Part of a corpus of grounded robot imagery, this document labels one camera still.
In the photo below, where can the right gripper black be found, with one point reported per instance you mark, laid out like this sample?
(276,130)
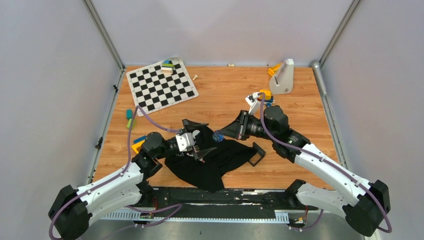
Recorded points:
(237,129)

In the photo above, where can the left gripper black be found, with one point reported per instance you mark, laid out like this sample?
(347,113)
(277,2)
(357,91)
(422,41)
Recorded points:
(192,126)

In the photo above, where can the black square frame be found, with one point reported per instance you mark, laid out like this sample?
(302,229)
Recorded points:
(260,153)

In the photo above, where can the black printed t-shirt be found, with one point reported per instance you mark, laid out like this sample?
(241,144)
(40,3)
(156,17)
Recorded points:
(227,156)

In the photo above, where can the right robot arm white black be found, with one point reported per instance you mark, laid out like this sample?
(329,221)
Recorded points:
(324,165)

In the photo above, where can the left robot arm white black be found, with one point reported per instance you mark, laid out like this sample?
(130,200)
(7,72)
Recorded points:
(75,209)

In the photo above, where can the toy car with yellow block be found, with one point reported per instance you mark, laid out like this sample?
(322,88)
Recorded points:
(268,97)

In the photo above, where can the yellow triangular plastic tool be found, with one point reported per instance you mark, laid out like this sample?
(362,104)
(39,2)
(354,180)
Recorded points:
(136,147)

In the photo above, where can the black white chessboard mat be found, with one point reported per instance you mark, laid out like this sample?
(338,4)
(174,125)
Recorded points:
(153,90)

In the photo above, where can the green toy block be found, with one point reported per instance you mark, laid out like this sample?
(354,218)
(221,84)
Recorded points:
(130,124)

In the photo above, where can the white angled plastic stand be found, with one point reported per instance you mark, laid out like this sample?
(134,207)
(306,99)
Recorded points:
(283,80)

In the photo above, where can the orange plastic piece behind stand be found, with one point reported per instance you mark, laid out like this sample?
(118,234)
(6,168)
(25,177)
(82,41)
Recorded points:
(274,69)

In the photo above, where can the teal toy block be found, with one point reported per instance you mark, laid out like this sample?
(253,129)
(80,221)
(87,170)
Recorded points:
(129,114)

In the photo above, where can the stacked coloured toy blocks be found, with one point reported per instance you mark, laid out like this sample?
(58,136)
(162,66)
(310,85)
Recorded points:
(167,67)

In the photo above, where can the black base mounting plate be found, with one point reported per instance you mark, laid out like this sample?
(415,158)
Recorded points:
(229,203)

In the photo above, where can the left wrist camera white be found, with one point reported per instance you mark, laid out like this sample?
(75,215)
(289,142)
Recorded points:
(185,142)

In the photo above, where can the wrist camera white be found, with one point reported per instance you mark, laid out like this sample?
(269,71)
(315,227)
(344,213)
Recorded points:
(185,142)
(253,102)

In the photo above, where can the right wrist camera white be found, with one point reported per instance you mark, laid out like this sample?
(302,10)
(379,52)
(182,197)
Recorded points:
(253,102)

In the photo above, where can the aluminium rail frame front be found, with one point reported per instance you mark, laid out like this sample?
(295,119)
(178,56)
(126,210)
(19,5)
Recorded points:
(154,216)

